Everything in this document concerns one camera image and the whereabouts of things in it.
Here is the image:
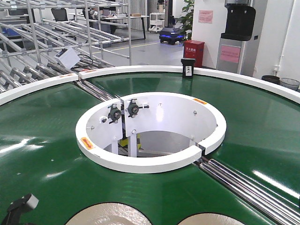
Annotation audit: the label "beige plate black rim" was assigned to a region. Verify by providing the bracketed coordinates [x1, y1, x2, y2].
[66, 202, 151, 225]
[178, 213, 244, 225]

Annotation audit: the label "black sensor box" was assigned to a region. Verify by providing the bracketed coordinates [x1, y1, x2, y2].
[180, 58, 195, 78]

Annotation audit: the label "red fire extinguisher box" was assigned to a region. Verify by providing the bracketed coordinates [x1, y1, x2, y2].
[183, 40, 205, 68]

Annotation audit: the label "blue lit mobile robot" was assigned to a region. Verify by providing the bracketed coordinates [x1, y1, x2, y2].
[159, 27, 184, 45]

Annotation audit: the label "metal roller rack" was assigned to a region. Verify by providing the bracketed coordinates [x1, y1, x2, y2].
[0, 0, 131, 93]

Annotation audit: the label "white control box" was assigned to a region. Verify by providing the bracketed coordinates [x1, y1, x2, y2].
[54, 47, 80, 69]

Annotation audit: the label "green potted plant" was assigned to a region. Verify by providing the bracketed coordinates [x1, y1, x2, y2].
[178, 0, 195, 41]

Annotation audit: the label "water dispenser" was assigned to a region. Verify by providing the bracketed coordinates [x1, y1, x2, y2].
[217, 0, 256, 74]

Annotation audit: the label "green conveyor belt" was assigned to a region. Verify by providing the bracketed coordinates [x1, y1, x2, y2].
[0, 72, 300, 225]

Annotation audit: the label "white outer conveyor rim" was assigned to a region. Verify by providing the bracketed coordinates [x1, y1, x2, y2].
[0, 65, 300, 105]

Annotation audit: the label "steel conveyor rollers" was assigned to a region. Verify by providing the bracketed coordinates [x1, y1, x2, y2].
[194, 157, 300, 225]

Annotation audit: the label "white inner conveyor ring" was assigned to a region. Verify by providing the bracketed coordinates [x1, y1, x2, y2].
[75, 91, 227, 174]

